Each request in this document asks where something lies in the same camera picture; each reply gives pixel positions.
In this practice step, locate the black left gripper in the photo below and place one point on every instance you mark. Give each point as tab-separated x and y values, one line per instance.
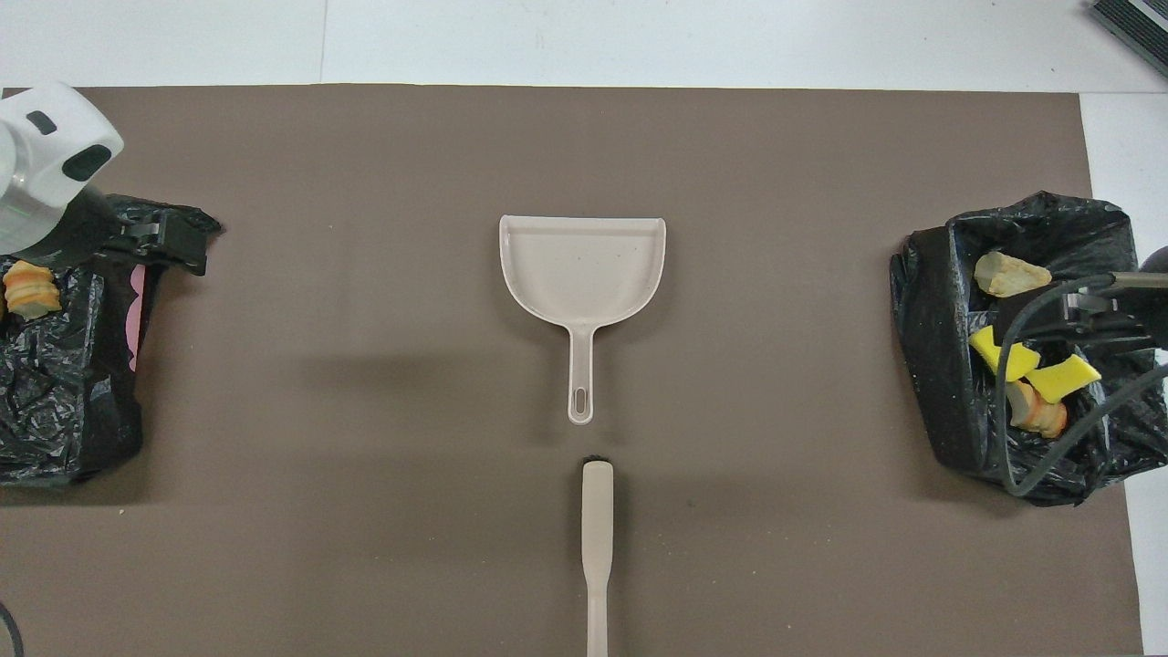
87	233

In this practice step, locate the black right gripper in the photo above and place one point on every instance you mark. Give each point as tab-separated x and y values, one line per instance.
1136	315

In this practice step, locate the small yellow sponge piece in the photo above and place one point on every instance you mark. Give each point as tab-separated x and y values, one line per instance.
1066	379

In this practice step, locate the pale croissant piece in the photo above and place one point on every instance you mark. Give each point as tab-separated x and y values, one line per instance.
1008	276

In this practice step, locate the orange striped croissant piece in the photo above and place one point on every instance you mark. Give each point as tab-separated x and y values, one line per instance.
1036	415

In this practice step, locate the beige plastic dustpan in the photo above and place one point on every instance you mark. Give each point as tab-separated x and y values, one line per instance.
579	269

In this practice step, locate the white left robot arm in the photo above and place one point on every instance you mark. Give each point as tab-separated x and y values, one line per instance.
41	155

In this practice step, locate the pink plastic bin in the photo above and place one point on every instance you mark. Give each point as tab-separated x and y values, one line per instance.
137	319

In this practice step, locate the black trash bag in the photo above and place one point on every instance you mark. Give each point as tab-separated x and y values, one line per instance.
917	365
64	411

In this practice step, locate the black ribbed device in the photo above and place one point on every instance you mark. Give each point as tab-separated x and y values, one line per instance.
1136	23

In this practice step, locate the brown table mat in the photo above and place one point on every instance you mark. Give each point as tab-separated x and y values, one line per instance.
584	146

